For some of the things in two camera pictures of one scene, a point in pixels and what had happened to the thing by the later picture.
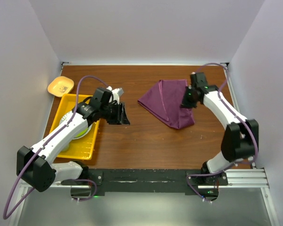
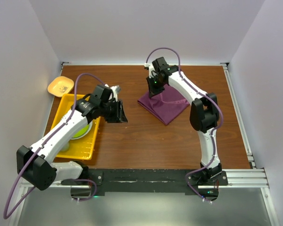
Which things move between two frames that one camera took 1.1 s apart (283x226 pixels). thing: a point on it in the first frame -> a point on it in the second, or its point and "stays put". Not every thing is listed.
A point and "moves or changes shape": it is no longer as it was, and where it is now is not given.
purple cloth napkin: [164, 99] moves or changes shape
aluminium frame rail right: [235, 96] stays put
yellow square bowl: [60, 85] stays put
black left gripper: [120, 117] stays put
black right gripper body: [188, 100] -> [157, 84]
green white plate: [83, 135] stays put
